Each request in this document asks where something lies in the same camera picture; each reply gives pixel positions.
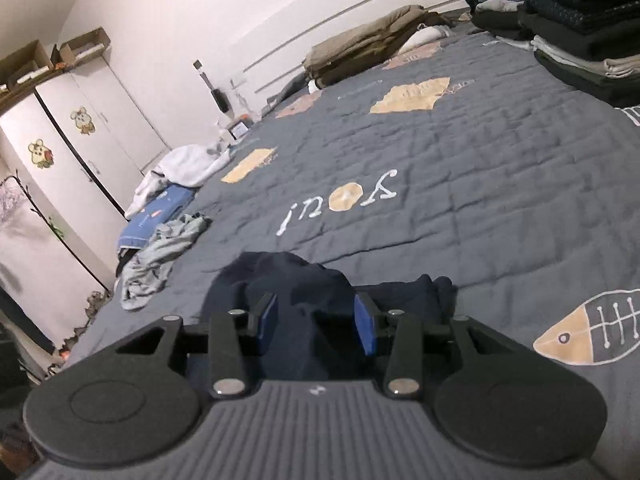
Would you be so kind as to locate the blue printed cloth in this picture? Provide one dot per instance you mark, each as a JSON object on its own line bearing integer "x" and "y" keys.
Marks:
{"x": 155, "y": 210}

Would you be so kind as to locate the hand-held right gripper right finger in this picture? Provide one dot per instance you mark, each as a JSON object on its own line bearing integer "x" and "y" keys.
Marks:
{"x": 365, "y": 325}

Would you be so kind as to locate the white pillow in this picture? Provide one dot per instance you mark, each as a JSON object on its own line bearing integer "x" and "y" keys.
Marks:
{"x": 425, "y": 37}

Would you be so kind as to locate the navy blue garment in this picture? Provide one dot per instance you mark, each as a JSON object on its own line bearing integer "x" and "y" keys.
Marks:
{"x": 290, "y": 285}

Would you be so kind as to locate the olive folded blanket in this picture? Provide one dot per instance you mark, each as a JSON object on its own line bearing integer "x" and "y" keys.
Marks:
{"x": 360, "y": 45}

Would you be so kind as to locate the grey crumpled garment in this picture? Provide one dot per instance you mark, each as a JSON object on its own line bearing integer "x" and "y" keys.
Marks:
{"x": 160, "y": 255}

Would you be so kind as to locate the white wardrobe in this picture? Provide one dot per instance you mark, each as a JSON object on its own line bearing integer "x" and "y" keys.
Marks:
{"x": 85, "y": 160}

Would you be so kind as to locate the small bedside device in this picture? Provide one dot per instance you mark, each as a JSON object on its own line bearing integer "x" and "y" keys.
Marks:
{"x": 240, "y": 129}

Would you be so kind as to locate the black hanging tool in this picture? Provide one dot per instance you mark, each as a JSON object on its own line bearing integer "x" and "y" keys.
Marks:
{"x": 220, "y": 97}

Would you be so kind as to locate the brown-topped clothes stack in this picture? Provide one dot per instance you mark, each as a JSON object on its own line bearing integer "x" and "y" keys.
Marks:
{"x": 492, "y": 0}

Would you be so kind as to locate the white crumpled garment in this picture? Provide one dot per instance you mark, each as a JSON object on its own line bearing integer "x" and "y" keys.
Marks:
{"x": 185, "y": 165}

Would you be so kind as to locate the stack of dark folded clothes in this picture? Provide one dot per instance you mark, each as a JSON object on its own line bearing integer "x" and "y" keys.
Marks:
{"x": 585, "y": 20}

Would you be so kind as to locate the cartoon animal sticker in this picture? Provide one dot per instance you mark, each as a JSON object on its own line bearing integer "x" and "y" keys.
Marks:
{"x": 40, "y": 155}
{"x": 82, "y": 121}

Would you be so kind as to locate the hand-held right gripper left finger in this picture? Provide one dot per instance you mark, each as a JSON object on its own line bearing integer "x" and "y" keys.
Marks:
{"x": 267, "y": 322}

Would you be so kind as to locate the grey fish print bedspread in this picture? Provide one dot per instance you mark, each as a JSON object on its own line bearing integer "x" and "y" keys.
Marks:
{"x": 450, "y": 160}

